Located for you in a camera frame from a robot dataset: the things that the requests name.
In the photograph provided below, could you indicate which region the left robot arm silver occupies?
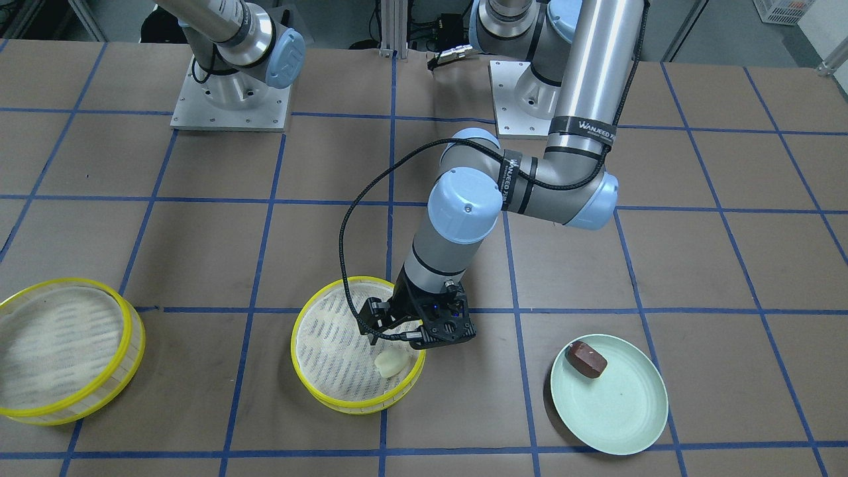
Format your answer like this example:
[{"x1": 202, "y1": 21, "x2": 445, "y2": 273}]
[{"x1": 341, "y1": 1, "x2": 649, "y2": 350}]

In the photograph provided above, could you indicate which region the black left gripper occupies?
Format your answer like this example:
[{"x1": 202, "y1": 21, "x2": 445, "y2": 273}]
[{"x1": 356, "y1": 268, "x2": 476, "y2": 350}]

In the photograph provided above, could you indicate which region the white plastic basket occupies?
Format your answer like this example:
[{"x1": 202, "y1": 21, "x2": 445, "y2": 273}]
[{"x1": 752, "y1": 0, "x2": 815, "y2": 25}]

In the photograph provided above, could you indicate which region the aluminium frame post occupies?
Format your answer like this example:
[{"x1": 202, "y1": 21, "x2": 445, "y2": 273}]
[{"x1": 378, "y1": 0, "x2": 409, "y2": 61}]

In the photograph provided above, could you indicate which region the brown bun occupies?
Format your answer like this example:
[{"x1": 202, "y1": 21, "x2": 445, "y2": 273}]
[{"x1": 566, "y1": 341, "x2": 608, "y2": 378}]

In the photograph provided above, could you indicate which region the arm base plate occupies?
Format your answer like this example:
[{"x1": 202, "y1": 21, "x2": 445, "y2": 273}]
[
  {"x1": 170, "y1": 58, "x2": 293, "y2": 133},
  {"x1": 490, "y1": 60, "x2": 560, "y2": 139}
]

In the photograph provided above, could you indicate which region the light green plate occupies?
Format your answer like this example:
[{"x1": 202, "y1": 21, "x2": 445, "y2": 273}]
[{"x1": 549, "y1": 333, "x2": 668, "y2": 456}]

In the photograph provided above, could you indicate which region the black power box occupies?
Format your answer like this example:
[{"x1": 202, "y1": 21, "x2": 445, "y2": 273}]
[{"x1": 432, "y1": 13, "x2": 464, "y2": 43}]

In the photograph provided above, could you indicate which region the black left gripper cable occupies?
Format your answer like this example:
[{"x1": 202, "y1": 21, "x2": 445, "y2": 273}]
[{"x1": 339, "y1": 26, "x2": 647, "y2": 342}]

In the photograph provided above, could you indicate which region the white bun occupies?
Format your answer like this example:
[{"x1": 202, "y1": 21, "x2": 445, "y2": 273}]
[{"x1": 374, "y1": 348, "x2": 408, "y2": 378}]

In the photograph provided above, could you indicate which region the yellow steamer basket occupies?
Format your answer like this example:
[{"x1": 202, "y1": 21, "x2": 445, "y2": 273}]
[
  {"x1": 290, "y1": 279, "x2": 427, "y2": 415},
  {"x1": 1, "y1": 278, "x2": 146, "y2": 426}
]

